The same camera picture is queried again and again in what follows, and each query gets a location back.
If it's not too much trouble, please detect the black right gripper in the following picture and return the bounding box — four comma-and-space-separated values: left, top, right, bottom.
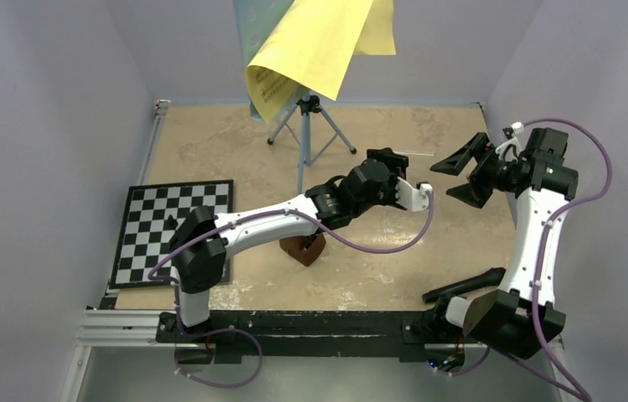
431, 132, 517, 209

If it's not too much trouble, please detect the clear plastic metronome cover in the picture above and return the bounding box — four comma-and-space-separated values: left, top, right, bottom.
393, 149, 435, 157

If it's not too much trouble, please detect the brown wooden metronome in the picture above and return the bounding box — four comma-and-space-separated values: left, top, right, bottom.
279, 234, 327, 266

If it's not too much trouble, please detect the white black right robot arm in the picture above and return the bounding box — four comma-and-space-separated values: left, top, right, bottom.
429, 128, 579, 359

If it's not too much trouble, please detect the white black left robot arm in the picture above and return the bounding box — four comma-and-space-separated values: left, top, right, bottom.
165, 147, 431, 343

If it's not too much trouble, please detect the blue tripod music stand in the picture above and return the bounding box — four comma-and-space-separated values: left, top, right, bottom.
266, 92, 358, 194

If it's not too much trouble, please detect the black cylindrical tube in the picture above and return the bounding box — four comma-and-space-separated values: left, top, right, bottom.
421, 267, 507, 304

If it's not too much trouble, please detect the yellow sheet music paper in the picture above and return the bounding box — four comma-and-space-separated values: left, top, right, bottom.
234, 1, 396, 122

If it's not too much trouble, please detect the small black chess piece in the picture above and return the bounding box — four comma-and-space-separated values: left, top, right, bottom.
164, 215, 178, 230

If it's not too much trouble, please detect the black white checkerboard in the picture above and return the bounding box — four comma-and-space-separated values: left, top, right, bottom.
108, 179, 234, 291

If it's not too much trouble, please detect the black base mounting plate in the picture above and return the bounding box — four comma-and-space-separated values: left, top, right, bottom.
156, 310, 484, 366

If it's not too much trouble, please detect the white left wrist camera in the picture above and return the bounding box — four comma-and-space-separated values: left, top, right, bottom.
395, 178, 434, 212

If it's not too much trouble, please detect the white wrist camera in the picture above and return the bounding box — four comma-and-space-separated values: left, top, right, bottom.
395, 178, 434, 212
495, 121, 524, 162

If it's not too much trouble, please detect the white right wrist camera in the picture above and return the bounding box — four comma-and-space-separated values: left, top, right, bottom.
495, 121, 524, 162

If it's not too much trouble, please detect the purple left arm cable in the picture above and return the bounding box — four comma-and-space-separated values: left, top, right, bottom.
147, 188, 436, 389

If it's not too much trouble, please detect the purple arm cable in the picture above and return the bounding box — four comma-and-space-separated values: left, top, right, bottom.
147, 188, 436, 389
433, 117, 614, 402

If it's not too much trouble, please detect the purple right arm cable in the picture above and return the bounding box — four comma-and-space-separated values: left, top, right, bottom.
433, 117, 614, 402

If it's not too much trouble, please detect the aluminium frame rail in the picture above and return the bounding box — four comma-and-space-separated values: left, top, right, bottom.
72, 309, 564, 349

